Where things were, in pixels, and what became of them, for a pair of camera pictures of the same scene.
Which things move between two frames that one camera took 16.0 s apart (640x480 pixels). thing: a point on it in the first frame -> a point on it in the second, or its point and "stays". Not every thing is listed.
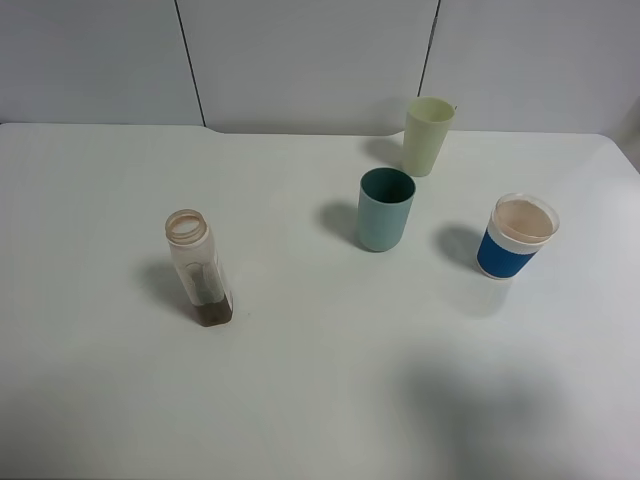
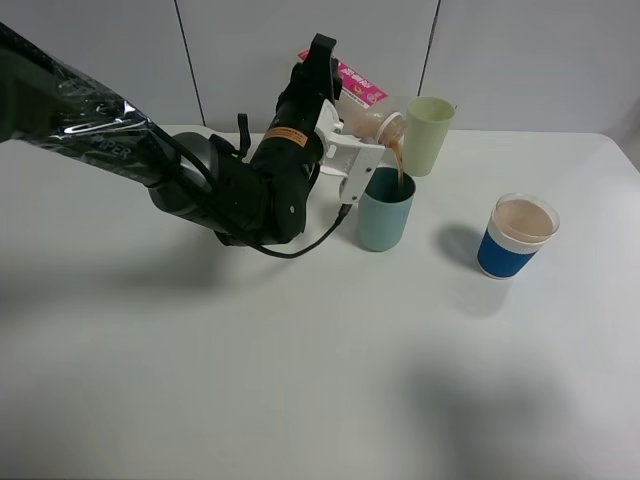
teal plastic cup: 384,203 stays
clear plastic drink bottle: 198,266 -> 366,111
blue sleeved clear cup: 519,227 stays
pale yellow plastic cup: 427,125 stays
